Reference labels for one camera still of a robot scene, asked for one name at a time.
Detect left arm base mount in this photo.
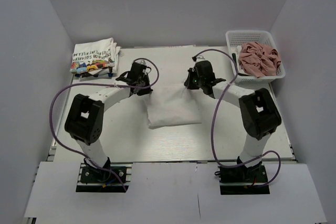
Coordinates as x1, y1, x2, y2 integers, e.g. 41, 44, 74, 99
76, 163, 132, 193

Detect white plastic basket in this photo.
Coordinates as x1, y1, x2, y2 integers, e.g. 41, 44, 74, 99
226, 30, 286, 83

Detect folded white printed t-shirts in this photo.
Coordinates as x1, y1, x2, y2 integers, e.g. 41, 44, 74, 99
70, 38, 121, 78

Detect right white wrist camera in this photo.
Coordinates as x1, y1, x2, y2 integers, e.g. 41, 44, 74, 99
192, 55, 206, 62

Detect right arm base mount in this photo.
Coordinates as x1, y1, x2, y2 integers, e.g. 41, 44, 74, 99
214, 165, 270, 195

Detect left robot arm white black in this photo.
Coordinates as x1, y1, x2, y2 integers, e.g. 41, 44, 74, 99
65, 62, 153, 182

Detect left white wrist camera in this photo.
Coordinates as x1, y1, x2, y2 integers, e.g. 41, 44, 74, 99
135, 59, 147, 67

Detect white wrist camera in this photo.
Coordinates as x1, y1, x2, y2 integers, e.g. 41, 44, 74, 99
192, 55, 206, 62
135, 59, 147, 67

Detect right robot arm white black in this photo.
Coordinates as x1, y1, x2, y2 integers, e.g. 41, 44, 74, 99
184, 60, 281, 182

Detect green and white t-shirt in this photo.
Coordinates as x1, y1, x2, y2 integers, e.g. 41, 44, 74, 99
230, 45, 250, 76

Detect pink t-shirt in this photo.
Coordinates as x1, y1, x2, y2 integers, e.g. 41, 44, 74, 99
239, 42, 281, 78

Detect white coca-cola t-shirt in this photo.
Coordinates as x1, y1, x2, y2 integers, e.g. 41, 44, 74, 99
144, 84, 202, 129

